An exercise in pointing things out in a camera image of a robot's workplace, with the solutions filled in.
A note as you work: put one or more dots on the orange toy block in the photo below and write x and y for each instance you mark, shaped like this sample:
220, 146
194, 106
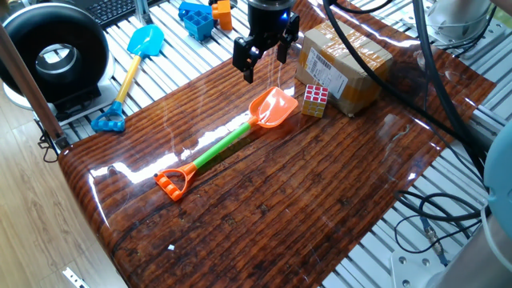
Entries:
224, 14

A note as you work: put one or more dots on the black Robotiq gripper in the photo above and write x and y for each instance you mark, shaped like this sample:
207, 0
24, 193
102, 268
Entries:
266, 20

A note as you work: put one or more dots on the blue toy block square holes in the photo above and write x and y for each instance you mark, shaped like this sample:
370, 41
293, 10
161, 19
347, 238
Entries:
198, 26

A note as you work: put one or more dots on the cardboard box with yellow tape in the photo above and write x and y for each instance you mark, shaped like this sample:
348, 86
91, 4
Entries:
348, 56

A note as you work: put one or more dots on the glossy wood-grain table mat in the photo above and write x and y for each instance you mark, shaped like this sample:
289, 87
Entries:
280, 200

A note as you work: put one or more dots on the aluminium frame post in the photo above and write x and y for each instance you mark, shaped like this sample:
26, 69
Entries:
142, 10

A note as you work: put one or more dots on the small metal bracket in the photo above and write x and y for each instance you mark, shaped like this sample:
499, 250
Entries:
74, 278

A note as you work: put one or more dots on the orange toy shovel green shaft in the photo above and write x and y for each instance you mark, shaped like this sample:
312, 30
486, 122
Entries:
272, 106

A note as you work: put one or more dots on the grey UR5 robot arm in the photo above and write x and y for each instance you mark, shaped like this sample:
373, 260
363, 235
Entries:
500, 180

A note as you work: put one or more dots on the brown wooden beam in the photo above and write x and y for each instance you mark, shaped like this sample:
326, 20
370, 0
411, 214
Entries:
24, 80

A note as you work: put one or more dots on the black computer keyboard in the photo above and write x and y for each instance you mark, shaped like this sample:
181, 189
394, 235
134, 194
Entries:
112, 10

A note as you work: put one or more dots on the white Rubik's cube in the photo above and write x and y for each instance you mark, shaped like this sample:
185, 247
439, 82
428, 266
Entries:
315, 100

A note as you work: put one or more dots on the blue toy shovel yellow shaft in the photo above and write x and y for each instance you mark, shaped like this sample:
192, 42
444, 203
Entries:
146, 40

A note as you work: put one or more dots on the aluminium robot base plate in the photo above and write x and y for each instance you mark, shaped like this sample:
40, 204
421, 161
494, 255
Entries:
408, 268

